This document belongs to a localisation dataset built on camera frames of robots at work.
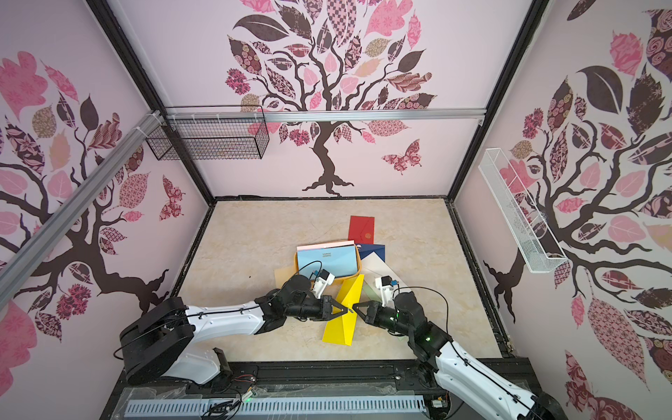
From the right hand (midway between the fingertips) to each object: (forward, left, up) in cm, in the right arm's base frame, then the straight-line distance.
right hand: (352, 311), depth 77 cm
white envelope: (+20, -8, -10) cm, 24 cm away
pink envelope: (+26, +4, -3) cm, 27 cm away
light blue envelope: (+21, +4, -6) cm, 22 cm away
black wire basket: (+59, +42, +26) cm, 76 cm away
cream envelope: (+17, +25, -10) cm, 32 cm away
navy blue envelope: (+29, -7, -10) cm, 32 cm away
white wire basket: (+8, -48, +22) cm, 53 cm away
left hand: (-2, +2, 0) cm, 3 cm away
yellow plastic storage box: (+10, +7, -7) cm, 14 cm away
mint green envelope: (+10, -7, -9) cm, 15 cm away
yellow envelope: (-5, +3, -1) cm, 6 cm away
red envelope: (+39, -6, -11) cm, 41 cm away
